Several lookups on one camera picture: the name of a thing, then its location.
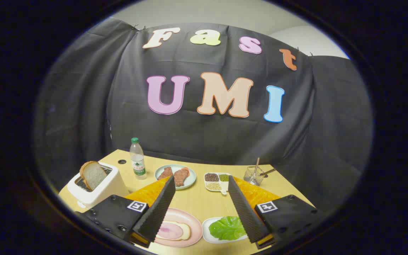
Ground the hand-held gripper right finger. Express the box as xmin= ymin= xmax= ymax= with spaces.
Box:
xmin=227 ymin=175 xmax=323 ymax=250

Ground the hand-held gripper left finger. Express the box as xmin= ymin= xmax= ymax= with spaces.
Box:
xmin=75 ymin=175 xmax=176 ymax=248

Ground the green lettuce leaf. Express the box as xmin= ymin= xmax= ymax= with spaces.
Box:
xmin=209 ymin=216 xmax=247 ymax=241

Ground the plain bread slice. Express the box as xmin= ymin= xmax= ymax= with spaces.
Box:
xmin=80 ymin=161 xmax=108 ymax=191

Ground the pink ham slice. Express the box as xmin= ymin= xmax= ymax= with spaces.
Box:
xmin=156 ymin=222 xmax=184 ymax=240

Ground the pink plate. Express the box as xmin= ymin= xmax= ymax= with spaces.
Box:
xmin=153 ymin=208 xmax=203 ymax=248

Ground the white divided dish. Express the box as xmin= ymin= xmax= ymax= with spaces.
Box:
xmin=204 ymin=172 xmax=231 ymax=195

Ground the clear utensil holder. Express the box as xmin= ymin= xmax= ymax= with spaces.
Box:
xmin=243 ymin=166 xmax=265 ymax=186

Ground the brown meat piece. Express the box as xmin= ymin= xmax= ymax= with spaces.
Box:
xmin=157 ymin=166 xmax=173 ymax=181
xmin=174 ymin=167 xmax=190 ymax=187

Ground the small white plate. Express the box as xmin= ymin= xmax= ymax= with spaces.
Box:
xmin=202 ymin=217 xmax=249 ymax=244

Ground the pale blue plate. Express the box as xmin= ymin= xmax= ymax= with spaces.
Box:
xmin=154 ymin=164 xmax=197 ymax=190

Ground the clear water bottle green cap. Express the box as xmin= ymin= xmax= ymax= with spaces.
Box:
xmin=130 ymin=137 xmax=147 ymax=180

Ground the white toaster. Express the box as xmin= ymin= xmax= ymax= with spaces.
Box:
xmin=67 ymin=162 xmax=129 ymax=209

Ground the black backdrop cloth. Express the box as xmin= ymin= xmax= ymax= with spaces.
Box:
xmin=34 ymin=17 xmax=373 ymax=213

